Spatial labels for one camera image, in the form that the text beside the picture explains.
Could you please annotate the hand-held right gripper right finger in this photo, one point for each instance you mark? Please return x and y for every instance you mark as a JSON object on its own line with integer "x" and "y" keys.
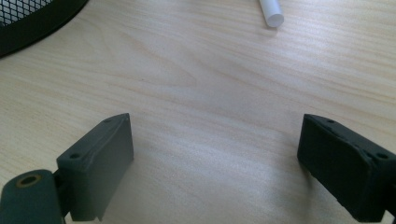
{"x": 342, "y": 168}

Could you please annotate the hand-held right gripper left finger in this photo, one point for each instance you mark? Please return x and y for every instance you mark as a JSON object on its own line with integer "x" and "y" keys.
{"x": 96, "y": 165}

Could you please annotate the black mesh container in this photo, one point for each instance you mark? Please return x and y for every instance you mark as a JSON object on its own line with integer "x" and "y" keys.
{"x": 28, "y": 21}

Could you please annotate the white cylindrical stick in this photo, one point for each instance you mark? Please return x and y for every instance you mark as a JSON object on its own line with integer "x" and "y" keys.
{"x": 271, "y": 13}

